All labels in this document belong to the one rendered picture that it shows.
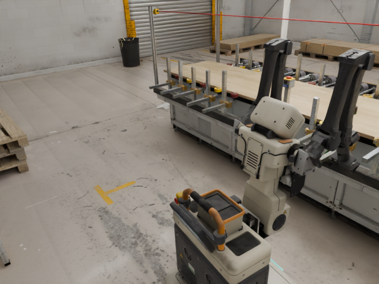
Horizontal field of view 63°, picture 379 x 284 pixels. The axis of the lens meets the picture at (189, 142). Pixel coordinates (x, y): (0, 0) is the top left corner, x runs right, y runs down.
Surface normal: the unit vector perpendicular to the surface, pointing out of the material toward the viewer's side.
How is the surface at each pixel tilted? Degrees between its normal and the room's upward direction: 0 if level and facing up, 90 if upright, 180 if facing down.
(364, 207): 90
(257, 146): 82
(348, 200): 89
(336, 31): 90
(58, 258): 0
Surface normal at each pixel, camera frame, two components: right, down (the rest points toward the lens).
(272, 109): -0.65, -0.40
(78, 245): -0.04, -0.89
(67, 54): 0.60, 0.34
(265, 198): -0.84, 0.14
